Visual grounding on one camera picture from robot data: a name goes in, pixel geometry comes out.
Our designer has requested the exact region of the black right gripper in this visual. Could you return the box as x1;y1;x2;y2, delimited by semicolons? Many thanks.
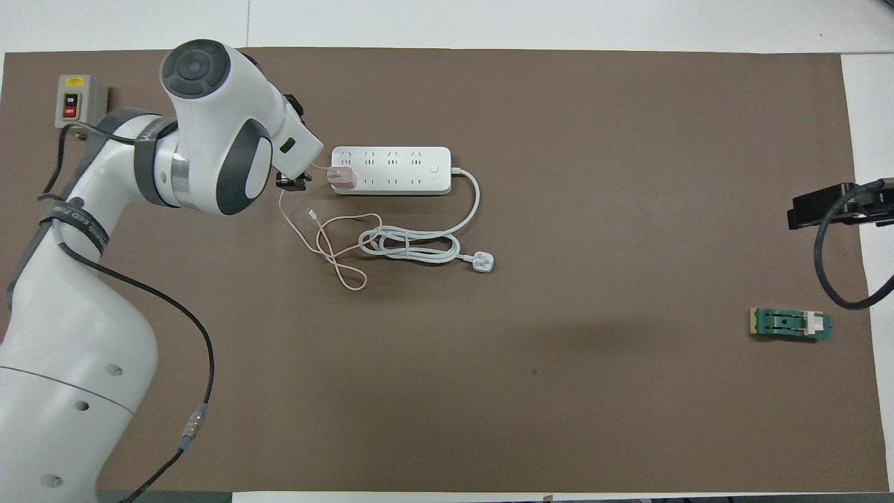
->
788;183;894;230

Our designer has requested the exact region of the pink charging cable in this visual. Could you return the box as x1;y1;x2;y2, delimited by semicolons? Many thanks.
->
279;164;384;292

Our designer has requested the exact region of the white power strip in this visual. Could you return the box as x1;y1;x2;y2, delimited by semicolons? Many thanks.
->
329;145;453;196

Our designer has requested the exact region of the green circuit board module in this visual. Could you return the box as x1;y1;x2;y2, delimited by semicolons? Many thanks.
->
749;307;833;343

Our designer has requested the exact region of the brown table mat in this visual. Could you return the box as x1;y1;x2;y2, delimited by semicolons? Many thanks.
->
0;47;889;493

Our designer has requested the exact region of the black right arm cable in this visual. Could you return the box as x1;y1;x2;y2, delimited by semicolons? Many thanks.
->
814;179;894;311

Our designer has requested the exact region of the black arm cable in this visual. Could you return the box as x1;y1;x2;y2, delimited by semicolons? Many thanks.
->
814;179;894;311
38;119;214;503

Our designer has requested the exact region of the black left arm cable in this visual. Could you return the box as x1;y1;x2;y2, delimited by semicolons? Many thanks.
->
38;119;214;503

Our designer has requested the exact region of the white power cord with plug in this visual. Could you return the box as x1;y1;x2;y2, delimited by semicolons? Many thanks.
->
358;166;496;274

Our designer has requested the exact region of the grey on-off switch box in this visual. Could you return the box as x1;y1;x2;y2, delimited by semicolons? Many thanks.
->
54;74;110;139

